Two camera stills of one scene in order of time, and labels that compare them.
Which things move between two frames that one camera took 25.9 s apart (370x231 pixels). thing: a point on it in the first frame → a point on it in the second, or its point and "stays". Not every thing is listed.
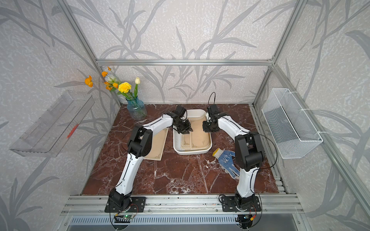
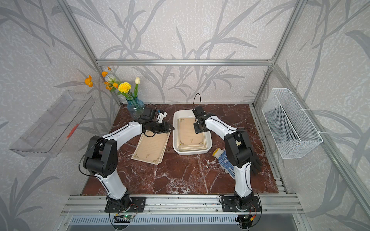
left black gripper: x=188 y=129 → x=167 y=129
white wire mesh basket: x=293 y=132 stays
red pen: x=72 y=131 stays
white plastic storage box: x=177 y=135 stays
